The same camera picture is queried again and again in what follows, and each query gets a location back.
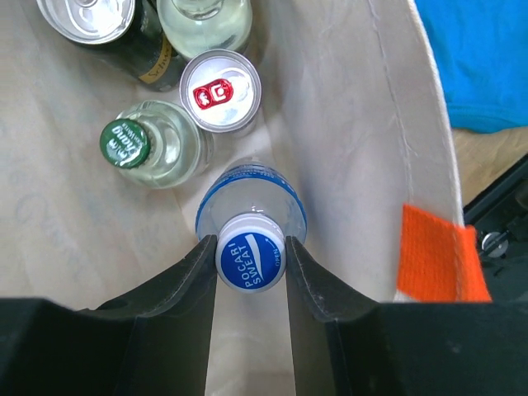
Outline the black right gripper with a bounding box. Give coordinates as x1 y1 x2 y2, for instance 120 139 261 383
464 156 528 302

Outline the Pocari Sweat bottle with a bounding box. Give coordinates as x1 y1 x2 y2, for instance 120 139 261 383
195 158 308 294

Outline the red tab can front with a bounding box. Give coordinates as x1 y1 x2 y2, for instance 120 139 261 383
179 49 262 136

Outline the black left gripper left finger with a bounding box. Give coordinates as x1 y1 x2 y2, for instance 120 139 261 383
1 236 217 395

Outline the green cap glass bottle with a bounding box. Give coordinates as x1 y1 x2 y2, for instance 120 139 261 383
156 0 253 60
99 100 215 189

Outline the green cap glass bottle back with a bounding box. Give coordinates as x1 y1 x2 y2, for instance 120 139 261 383
156 0 253 60

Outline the green cap glass bottle front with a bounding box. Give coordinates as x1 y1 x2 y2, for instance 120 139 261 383
99 100 215 189

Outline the teal blue shirt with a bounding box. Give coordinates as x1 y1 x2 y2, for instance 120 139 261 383
416 0 527 134

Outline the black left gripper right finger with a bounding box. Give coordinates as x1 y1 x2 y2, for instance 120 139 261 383
285 237 527 395

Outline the black soda can left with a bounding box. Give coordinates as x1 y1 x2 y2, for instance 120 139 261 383
37 1 185 92

